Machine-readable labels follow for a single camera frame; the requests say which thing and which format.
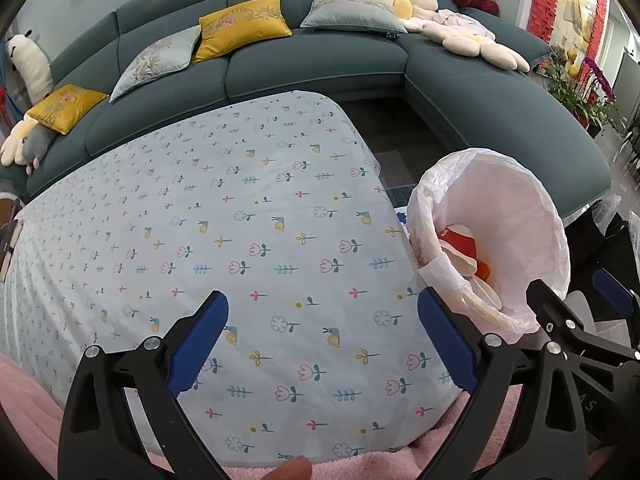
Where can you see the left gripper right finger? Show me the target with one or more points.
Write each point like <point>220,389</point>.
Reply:
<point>547,438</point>

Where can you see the grey plush toy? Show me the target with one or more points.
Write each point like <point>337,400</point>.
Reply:
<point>35,146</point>

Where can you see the dark green sectional sofa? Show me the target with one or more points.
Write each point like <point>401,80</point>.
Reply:
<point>465,102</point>

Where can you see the book on table edge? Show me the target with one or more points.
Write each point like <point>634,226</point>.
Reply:
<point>10,236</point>

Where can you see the yellow cushion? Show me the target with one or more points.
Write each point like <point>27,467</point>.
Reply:
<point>65,107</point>
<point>235,27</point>

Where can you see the yellow cushion right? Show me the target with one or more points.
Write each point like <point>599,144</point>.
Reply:
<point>235,27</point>

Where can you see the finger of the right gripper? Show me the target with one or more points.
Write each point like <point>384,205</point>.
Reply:
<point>623,300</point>
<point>605,374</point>

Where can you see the yellow cushion left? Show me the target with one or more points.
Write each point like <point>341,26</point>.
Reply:
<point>65,107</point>

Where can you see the floral light blue tablecloth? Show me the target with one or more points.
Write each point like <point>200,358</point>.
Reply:
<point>277,204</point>

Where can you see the light blue cushion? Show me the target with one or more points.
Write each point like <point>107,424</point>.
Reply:
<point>166,56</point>
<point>353,16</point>

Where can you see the cream flower plush left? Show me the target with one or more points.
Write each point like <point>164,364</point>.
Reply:
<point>12,147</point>

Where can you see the person left hand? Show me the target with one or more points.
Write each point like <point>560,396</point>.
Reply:
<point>299,468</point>

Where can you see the pink fluffy rug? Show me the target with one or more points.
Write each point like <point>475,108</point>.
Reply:
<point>37,420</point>

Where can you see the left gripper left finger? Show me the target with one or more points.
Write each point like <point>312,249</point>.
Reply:
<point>99,439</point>

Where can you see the potted flowers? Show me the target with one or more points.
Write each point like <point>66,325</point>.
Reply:
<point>581,88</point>

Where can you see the light blue cushion centre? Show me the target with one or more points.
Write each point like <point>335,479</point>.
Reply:
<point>166,56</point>

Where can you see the light blue cushion right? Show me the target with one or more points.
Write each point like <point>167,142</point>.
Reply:
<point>353,16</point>

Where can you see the red white paper cup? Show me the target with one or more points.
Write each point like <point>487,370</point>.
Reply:
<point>459,244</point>

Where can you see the white panda plush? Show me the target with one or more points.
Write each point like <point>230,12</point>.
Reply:
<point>32,64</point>

